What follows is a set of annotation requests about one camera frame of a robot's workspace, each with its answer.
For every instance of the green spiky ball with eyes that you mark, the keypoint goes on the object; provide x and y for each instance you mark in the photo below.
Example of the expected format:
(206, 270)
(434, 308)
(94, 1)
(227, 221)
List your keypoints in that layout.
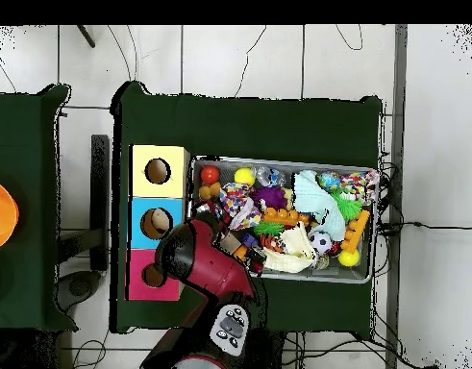
(349, 205)

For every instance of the crushed clear plastic bottle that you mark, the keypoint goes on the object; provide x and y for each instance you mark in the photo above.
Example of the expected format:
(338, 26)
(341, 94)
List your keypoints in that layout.
(209, 209)
(268, 176)

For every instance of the orange studded building brick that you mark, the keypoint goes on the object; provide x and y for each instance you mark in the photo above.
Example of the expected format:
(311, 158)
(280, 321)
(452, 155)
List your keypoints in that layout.
(285, 216)

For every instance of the black panel stand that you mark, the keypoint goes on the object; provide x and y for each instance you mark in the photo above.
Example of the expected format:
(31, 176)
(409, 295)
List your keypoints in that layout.
(99, 200)

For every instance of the crushed soda can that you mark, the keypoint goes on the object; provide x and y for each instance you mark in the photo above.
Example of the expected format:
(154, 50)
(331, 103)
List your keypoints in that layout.
(258, 259)

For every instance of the globe print ball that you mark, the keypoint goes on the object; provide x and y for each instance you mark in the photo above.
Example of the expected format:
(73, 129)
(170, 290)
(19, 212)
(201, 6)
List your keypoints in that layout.
(329, 181)

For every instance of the small soccer ball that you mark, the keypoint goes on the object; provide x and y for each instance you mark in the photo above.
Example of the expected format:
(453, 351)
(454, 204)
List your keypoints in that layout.
(321, 241)

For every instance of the mint green cloth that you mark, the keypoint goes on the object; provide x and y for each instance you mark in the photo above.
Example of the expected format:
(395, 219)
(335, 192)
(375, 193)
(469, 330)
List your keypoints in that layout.
(316, 200)

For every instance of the wooden three-hole box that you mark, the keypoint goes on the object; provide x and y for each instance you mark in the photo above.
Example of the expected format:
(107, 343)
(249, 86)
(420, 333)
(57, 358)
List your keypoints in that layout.
(174, 184)

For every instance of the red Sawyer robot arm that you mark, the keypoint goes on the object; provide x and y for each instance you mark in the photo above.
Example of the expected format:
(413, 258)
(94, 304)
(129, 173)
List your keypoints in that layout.
(220, 269)

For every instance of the cream waffle cloth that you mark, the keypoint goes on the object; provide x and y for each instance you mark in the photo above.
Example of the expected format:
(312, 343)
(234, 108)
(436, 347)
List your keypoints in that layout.
(293, 250)

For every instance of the yellow ball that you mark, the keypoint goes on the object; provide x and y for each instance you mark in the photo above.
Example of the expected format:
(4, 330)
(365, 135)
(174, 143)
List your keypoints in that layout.
(244, 176)

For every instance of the red orange ball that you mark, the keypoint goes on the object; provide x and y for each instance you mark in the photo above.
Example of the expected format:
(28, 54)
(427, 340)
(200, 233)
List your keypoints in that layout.
(209, 175)

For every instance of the orange bowl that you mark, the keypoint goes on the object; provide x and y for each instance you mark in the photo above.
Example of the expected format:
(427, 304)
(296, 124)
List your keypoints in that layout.
(1, 215)

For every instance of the dark green side tablecloth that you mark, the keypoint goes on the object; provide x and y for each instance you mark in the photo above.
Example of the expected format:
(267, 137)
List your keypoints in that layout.
(24, 153)

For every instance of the purple knobbly toy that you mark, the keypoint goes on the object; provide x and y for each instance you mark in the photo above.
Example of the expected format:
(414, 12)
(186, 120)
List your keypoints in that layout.
(272, 196)

